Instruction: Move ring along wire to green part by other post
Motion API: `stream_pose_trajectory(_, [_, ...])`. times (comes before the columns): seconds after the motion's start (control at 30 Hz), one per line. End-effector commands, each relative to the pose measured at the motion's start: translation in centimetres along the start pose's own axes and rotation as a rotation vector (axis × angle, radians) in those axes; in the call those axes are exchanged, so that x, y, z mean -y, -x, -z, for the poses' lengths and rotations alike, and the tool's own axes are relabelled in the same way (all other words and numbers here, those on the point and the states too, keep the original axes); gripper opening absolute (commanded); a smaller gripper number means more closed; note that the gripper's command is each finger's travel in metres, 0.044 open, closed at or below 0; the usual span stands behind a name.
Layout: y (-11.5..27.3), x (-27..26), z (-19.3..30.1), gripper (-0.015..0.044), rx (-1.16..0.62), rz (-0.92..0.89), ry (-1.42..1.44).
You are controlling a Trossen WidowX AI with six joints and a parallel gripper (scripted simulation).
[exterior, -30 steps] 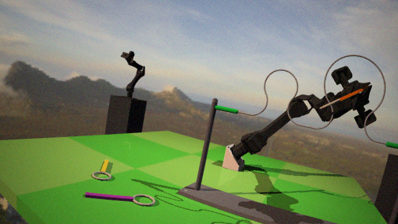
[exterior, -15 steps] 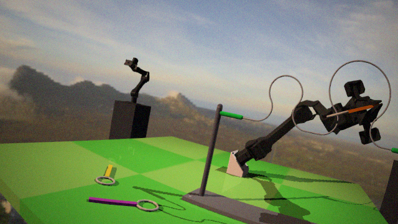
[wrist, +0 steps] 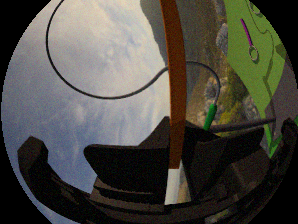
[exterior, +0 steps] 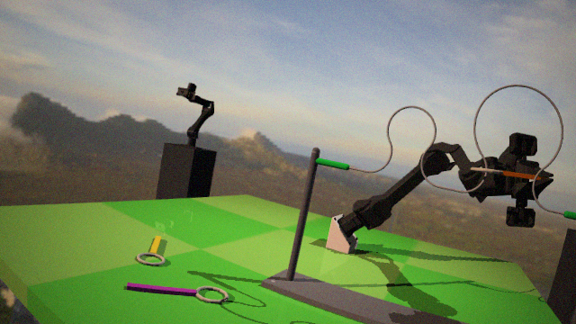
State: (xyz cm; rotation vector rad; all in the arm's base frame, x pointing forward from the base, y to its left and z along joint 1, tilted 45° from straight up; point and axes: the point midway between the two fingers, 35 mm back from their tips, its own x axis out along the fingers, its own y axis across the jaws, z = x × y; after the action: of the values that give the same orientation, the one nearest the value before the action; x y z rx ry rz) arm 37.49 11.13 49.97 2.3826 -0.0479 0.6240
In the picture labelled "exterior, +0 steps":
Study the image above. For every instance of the purple bar with beige loop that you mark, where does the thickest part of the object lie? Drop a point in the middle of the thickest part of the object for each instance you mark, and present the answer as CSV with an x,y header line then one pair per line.
x,y
148,288

